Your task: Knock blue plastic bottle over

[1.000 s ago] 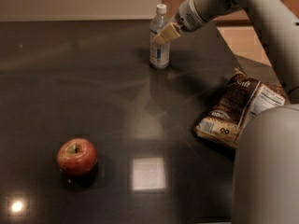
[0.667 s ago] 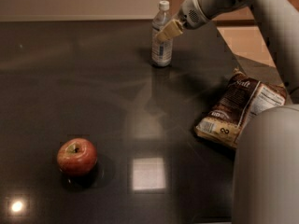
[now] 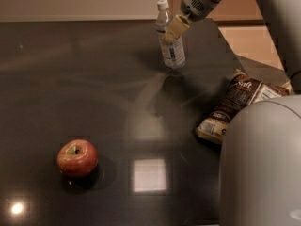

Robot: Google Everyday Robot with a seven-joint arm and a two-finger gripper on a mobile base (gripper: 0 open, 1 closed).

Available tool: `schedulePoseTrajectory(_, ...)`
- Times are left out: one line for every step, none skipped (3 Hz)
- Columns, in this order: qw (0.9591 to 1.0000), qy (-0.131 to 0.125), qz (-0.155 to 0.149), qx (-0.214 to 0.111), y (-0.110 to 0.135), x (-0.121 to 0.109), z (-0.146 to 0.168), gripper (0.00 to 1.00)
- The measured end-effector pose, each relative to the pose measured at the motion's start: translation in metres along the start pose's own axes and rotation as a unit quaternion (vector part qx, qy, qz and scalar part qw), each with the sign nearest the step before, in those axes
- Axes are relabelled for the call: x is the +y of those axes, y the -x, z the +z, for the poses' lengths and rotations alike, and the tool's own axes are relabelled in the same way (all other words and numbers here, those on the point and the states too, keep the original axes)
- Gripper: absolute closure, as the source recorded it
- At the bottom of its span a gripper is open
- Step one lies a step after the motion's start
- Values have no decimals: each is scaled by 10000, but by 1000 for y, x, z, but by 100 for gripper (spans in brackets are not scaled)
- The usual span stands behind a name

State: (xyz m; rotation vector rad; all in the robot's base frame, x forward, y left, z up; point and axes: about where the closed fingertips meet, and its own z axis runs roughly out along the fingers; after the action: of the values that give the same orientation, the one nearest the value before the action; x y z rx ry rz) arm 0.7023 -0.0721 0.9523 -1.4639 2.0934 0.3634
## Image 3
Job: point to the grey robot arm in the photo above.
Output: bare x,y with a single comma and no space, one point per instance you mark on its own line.
260,160

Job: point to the brown white chip bag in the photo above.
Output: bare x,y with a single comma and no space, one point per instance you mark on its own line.
242,91

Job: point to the red apple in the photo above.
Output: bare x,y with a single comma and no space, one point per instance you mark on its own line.
77,159

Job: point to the clear plastic water bottle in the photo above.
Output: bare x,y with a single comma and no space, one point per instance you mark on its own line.
173,54

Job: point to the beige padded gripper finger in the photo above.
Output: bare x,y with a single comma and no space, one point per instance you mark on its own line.
179,25

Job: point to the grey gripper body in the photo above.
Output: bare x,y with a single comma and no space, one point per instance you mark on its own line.
195,4

